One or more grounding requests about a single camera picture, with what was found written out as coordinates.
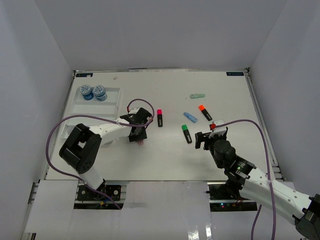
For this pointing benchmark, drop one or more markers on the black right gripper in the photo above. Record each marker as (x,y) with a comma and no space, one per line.
(200,137)

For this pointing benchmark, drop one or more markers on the white compartment tray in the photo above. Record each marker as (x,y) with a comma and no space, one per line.
(76,105)

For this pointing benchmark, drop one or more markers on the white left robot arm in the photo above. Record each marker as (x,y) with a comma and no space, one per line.
(82,145)

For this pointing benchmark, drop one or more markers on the blue lidded jar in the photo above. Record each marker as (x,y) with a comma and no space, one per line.
(100,93)
(86,92)

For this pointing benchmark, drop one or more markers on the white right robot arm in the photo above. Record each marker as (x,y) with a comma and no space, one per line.
(245,180)

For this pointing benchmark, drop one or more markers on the blue table label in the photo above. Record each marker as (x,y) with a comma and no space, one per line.
(84,75)
(234,73)

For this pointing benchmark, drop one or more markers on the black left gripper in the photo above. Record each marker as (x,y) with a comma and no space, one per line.
(143,135)

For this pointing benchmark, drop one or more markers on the right blue table label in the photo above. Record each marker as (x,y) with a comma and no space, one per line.
(234,73)

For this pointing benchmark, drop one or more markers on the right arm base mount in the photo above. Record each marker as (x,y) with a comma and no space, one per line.
(221,201)

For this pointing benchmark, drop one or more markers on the blue stapler case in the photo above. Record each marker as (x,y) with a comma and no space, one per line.
(190,117)

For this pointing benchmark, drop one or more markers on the pink stapler case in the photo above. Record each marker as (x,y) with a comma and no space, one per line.
(140,143)

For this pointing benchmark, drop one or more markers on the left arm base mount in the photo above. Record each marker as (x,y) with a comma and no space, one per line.
(113,198)

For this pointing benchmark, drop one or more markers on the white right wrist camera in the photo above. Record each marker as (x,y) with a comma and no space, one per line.
(217,129)

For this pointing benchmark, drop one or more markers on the orange cap black highlighter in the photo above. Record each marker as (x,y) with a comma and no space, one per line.
(205,112)

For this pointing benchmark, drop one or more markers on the pink cap black highlighter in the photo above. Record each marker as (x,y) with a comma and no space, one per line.
(159,118)

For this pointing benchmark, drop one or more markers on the green cap black highlighter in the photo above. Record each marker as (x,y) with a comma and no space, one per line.
(186,133)

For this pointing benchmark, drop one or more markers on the left blue table label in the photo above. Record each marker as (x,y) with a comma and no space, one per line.
(84,75)

